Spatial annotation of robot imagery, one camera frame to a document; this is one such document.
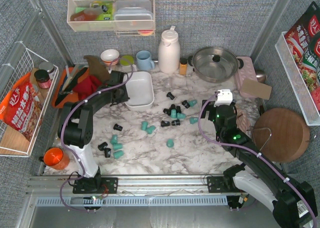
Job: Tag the round wooden board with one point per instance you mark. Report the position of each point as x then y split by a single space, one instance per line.
290 135

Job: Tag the green label bottle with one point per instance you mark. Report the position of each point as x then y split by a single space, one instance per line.
108 11

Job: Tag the orange striped white bowl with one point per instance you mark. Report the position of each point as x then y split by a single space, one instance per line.
110 57

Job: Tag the black kitchen knife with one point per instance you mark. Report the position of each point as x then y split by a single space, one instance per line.
72 84

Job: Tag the red lid jar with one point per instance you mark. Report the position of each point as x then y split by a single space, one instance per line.
42 78

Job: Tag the brown cloth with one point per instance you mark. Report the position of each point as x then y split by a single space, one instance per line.
96 68

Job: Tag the wire hanger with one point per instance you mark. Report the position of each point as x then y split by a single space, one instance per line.
261 136

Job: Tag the white storage basket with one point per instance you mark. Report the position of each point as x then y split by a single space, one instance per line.
139 90

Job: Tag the steel lid jar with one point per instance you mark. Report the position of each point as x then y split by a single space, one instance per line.
47 66

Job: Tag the pink tray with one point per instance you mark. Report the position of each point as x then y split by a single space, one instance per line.
246 71

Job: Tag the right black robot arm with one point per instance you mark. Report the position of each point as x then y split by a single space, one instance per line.
292 203

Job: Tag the red cloth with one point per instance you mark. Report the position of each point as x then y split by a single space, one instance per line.
87 87

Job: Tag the yellow spice jar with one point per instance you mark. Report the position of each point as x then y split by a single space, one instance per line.
183 65

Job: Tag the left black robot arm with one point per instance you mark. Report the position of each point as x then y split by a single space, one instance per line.
75 128

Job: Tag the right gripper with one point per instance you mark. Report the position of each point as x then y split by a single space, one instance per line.
206 110

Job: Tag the steel pot with lid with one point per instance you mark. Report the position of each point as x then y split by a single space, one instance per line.
215 64

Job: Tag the light blue mug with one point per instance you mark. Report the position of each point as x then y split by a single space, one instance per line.
144 61

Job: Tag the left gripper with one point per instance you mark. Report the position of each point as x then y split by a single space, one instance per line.
121 95

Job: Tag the black capsule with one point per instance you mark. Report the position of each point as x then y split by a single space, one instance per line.
176 122
165 123
170 96
117 127
107 152
186 104
103 146

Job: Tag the clear wall shelf bin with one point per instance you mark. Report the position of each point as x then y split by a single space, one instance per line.
81 18

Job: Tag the clear plastic food containers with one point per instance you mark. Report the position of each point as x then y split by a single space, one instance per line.
131 15

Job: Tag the cardboard piece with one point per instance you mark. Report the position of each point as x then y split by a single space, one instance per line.
256 89

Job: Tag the green lid sugar jar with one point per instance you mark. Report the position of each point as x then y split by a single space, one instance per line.
127 63

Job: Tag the orange tray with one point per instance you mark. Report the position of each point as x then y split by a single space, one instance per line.
72 96

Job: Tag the white thermos jug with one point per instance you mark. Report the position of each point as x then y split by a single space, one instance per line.
169 51

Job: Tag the white handle knife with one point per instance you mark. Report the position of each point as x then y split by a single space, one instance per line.
68 77

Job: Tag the teal capsule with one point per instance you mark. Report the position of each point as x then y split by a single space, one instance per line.
193 120
170 143
144 125
192 103
114 139
150 129
118 154
117 146

